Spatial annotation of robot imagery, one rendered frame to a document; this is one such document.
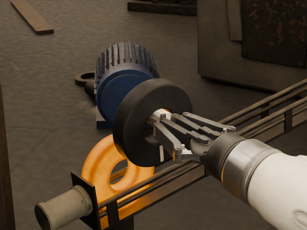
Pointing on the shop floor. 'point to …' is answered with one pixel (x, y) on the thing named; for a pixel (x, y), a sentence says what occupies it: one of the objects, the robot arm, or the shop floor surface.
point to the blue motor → (120, 78)
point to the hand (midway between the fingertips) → (154, 114)
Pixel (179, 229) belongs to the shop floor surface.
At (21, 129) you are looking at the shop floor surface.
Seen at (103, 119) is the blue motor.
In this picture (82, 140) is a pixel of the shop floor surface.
